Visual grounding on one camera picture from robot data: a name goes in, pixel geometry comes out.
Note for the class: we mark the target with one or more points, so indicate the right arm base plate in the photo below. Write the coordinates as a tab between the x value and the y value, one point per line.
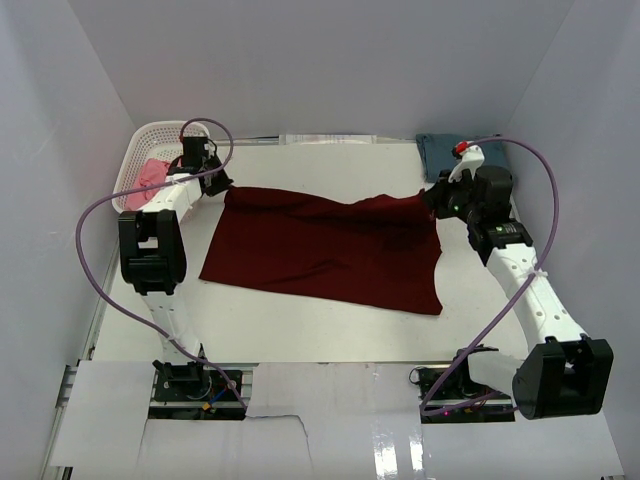
497	409

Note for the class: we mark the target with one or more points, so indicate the white plastic basket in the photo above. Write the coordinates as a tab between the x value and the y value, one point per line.
158	140

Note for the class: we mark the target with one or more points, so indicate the folded teal t shirt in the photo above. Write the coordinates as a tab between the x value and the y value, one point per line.
435	151

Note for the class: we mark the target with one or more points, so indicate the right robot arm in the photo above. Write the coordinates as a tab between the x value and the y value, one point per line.
566	372

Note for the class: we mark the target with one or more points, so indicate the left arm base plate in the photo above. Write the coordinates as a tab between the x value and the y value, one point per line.
211	401

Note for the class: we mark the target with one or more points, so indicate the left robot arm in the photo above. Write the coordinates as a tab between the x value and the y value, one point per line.
153	260

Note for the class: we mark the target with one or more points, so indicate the white paper sheet front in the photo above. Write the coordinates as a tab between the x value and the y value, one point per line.
313	421

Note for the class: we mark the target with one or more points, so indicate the pink t shirt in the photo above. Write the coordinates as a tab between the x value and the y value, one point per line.
153	172

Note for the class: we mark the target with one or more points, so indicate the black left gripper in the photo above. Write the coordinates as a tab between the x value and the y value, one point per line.
221	185

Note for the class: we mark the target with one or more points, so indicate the dark red t shirt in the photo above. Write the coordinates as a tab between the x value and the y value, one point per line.
380	251

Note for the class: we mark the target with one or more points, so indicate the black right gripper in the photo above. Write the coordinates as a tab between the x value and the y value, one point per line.
437	195

